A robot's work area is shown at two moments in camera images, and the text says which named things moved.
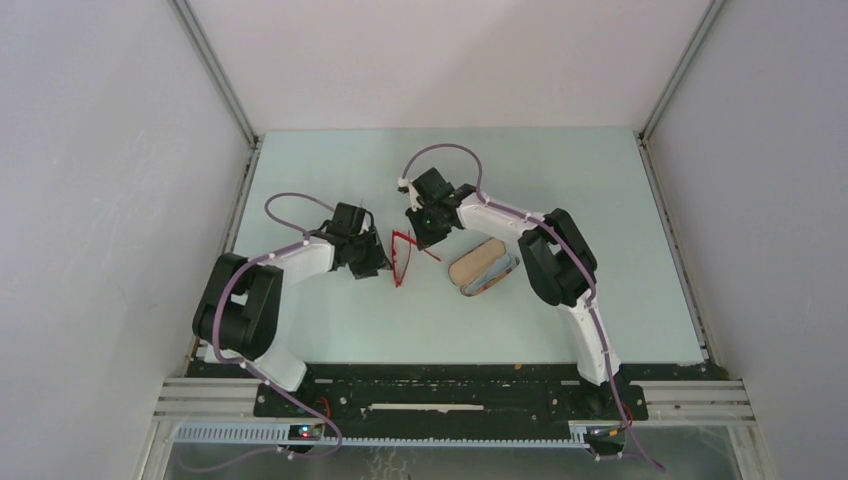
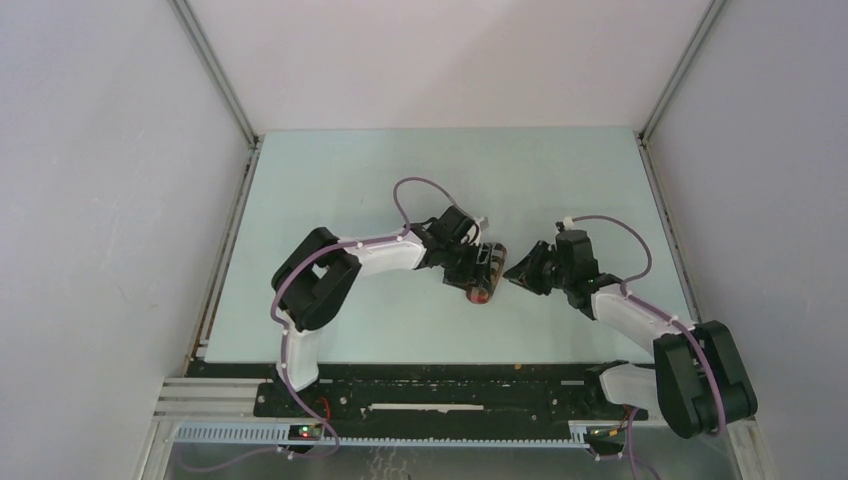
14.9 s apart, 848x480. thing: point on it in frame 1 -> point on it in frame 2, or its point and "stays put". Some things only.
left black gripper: x=377 y=260 -> x=470 y=274
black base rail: x=458 y=393 stays put
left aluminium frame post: x=190 y=24 stays put
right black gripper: x=425 y=239 -> x=525 y=272
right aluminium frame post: x=681 y=67 stays put
